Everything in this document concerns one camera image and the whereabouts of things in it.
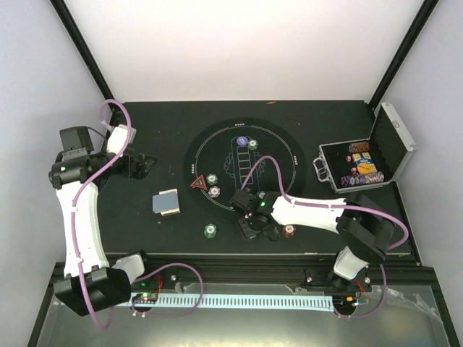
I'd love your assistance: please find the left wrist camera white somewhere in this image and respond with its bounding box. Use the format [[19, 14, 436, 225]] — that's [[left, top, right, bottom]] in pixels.
[[106, 124, 137, 154]]

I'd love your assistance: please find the orange yellow card box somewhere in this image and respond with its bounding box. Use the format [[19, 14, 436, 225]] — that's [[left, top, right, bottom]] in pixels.
[[357, 161, 378, 175]]

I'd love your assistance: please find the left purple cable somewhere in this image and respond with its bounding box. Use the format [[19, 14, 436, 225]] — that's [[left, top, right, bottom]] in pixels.
[[68, 98, 204, 331]]

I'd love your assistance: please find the brown chip row in case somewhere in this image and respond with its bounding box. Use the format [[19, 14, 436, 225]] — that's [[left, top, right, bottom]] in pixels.
[[349, 142, 370, 153]]

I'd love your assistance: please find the blue white chip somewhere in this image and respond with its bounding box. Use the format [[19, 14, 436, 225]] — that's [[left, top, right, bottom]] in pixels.
[[208, 186, 221, 198]]

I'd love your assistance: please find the round black poker mat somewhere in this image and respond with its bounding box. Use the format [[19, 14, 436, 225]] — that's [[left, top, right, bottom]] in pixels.
[[184, 118, 307, 222]]

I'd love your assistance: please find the aluminium poker case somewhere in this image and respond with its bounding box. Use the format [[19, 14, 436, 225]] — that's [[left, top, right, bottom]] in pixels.
[[313, 102, 417, 194]]

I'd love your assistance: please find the purple chip row in case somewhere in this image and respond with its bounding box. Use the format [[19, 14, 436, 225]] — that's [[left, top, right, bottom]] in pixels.
[[341, 172, 385, 187]]

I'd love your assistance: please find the green poker chip stack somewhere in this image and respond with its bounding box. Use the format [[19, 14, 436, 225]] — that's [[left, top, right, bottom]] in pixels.
[[203, 223, 217, 239]]

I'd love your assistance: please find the purple round button chip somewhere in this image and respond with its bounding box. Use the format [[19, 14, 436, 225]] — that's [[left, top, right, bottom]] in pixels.
[[236, 136, 249, 147]]

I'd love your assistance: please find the brown poker chip stack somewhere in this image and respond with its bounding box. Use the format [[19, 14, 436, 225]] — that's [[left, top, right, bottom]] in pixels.
[[282, 225, 296, 239]]

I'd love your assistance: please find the white perforated strip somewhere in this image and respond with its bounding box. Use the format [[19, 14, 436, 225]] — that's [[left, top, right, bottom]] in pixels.
[[129, 293, 334, 312]]

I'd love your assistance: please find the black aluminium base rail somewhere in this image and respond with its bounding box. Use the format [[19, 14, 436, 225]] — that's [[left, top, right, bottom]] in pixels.
[[111, 252, 373, 290]]

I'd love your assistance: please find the purple cable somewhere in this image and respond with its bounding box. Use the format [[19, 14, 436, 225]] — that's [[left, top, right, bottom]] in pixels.
[[68, 98, 204, 331], [240, 155, 409, 320]]

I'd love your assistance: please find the red triangular marker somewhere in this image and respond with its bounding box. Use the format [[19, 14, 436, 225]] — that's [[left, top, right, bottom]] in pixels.
[[190, 174, 208, 189]]

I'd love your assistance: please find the blue playing card deck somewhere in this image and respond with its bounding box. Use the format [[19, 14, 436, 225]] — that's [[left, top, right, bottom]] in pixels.
[[152, 189, 180, 216]]

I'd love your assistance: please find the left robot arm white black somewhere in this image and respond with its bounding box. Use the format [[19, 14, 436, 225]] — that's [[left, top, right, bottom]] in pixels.
[[48, 125, 157, 317]]

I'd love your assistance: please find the blue card box in case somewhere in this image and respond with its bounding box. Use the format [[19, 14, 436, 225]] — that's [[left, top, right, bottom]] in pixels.
[[352, 152, 372, 163]]

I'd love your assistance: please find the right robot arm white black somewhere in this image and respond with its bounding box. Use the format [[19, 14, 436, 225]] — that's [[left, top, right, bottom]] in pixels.
[[230, 189, 395, 291]]

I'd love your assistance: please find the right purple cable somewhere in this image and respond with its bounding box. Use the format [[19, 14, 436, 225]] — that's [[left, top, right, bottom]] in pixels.
[[240, 155, 409, 320]]

